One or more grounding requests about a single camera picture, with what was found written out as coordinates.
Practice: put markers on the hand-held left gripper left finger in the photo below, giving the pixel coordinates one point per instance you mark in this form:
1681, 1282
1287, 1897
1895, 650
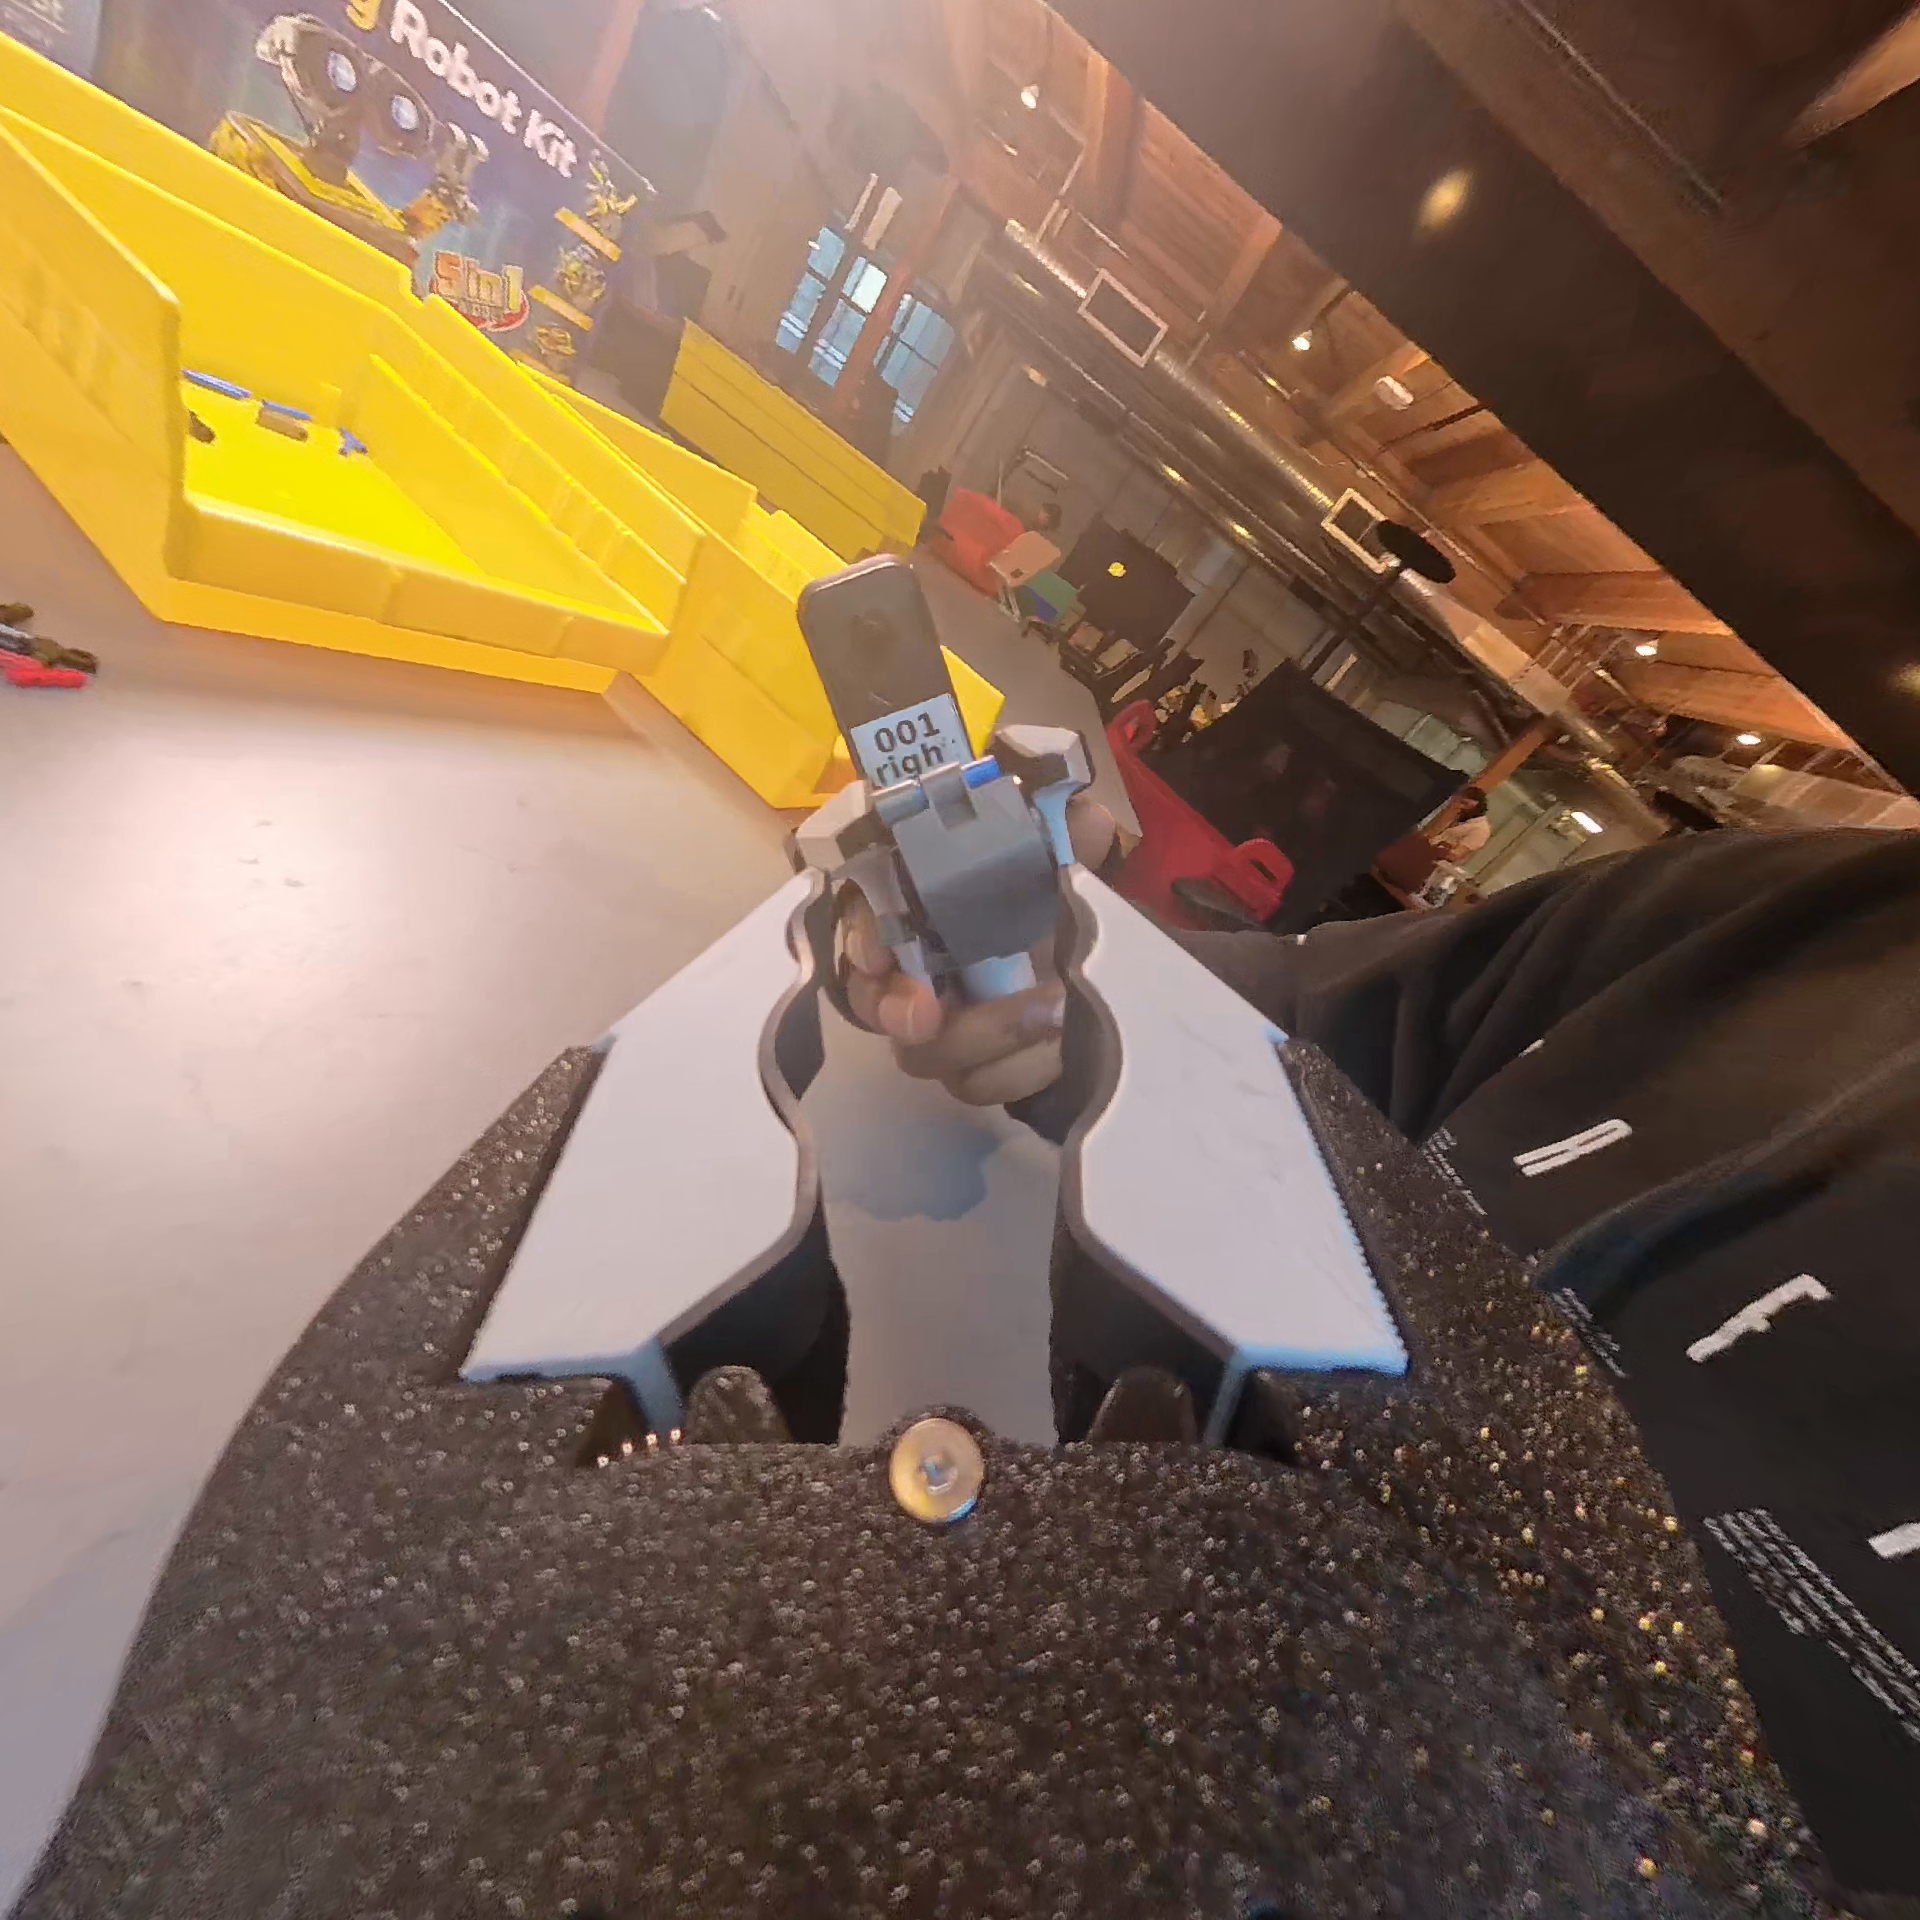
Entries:
660, 1201

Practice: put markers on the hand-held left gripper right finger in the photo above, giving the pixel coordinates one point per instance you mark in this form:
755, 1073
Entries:
1230, 1201

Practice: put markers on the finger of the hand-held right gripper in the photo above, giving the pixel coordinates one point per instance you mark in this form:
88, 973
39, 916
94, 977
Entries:
1058, 774
840, 837

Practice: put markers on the grey curved brick panel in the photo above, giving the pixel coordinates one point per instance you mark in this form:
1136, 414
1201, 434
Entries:
974, 885

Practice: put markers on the person's right hand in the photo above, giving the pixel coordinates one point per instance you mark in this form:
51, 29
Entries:
974, 1051

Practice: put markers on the yellow plastic storage bin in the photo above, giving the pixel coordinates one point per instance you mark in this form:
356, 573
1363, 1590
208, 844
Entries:
750, 661
376, 557

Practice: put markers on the stacked yellow bins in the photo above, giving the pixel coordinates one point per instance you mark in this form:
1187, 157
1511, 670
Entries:
795, 451

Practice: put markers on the black office chair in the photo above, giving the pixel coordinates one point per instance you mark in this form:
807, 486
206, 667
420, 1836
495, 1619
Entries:
1320, 781

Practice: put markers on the paned window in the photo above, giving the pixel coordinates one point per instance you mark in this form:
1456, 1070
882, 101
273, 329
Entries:
863, 324

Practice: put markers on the white ceiling vent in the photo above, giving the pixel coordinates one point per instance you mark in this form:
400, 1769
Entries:
1122, 317
1353, 524

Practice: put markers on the black disc on pole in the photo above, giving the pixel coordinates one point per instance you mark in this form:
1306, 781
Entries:
1417, 553

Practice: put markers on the dark blue toy kit box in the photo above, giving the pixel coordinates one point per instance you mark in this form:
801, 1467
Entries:
450, 90

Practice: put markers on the blue long brick axle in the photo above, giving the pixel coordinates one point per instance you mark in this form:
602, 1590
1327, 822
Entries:
212, 382

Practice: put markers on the pile of small brick parts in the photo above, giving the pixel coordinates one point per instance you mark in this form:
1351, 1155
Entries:
44, 661

